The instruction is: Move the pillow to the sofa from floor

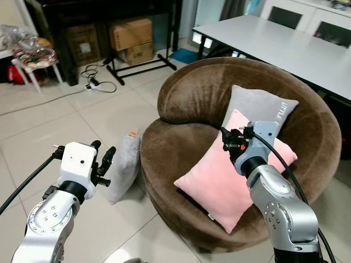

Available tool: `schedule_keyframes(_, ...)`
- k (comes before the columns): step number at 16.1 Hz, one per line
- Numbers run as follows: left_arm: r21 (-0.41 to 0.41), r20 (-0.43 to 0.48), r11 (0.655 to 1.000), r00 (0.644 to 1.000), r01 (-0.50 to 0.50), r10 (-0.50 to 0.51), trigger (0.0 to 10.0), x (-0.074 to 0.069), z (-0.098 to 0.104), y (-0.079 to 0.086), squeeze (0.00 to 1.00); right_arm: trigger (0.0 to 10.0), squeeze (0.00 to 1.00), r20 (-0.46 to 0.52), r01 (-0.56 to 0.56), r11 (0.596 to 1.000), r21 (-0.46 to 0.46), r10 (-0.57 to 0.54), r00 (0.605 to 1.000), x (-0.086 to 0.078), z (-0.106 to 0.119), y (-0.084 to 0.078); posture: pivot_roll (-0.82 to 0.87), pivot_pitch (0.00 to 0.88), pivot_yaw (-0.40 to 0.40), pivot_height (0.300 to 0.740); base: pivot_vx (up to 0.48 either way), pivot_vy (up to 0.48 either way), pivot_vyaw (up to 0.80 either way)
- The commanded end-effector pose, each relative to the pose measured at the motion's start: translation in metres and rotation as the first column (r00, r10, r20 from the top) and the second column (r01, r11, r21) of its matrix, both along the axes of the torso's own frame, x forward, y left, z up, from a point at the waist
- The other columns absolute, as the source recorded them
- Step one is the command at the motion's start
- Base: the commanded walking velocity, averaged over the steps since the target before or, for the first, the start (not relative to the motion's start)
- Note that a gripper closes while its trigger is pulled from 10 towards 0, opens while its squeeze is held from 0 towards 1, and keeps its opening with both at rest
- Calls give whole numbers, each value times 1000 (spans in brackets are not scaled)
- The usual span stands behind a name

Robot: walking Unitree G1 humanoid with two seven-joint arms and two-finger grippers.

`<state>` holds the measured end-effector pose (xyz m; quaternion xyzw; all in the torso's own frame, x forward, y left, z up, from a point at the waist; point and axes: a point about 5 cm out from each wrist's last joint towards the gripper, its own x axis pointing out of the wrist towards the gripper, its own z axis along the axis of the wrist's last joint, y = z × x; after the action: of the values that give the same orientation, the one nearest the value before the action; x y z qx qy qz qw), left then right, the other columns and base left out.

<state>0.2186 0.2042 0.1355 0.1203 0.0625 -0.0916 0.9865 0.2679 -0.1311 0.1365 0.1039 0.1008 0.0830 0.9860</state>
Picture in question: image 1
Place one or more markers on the white long table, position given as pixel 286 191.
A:
pixel 274 49

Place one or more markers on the large light cardboard box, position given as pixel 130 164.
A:
pixel 130 34

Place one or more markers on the white cabinet with dark panels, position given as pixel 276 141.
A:
pixel 307 19

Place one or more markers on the plain grey pillow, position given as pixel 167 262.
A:
pixel 125 167

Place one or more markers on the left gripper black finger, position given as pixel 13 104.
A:
pixel 108 155
pixel 96 145

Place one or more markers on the grey pillow with white print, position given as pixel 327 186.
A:
pixel 258 107

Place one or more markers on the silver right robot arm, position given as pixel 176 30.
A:
pixel 282 213

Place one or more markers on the red bag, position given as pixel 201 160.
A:
pixel 16 75

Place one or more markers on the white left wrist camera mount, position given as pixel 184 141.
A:
pixel 77 161

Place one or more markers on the pink pillow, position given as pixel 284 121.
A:
pixel 214 181

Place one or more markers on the dark cardboard box with label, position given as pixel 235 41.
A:
pixel 83 45

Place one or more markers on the white stool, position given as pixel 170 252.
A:
pixel 33 70

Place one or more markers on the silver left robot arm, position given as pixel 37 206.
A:
pixel 46 224

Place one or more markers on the round brown sofa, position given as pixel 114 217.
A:
pixel 181 98

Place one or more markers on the clear plastic bag with items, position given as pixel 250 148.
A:
pixel 24 46

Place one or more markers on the small cardboard box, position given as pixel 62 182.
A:
pixel 138 53

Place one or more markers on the blue floor mat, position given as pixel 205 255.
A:
pixel 184 56

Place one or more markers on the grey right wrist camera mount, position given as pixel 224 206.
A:
pixel 264 141

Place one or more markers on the black desk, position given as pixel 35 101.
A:
pixel 55 13

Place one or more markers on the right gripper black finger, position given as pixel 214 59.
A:
pixel 226 138

